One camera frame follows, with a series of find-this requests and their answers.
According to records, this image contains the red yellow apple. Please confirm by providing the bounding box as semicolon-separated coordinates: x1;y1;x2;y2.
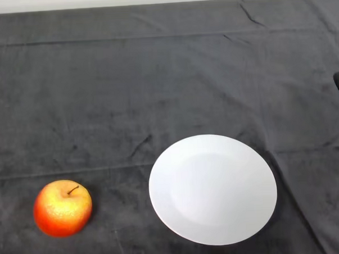
32;178;94;240

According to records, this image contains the white round plate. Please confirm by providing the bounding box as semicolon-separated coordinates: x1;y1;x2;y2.
146;131;281;249

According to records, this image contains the black cloth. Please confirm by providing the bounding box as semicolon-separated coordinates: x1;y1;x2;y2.
0;0;339;254

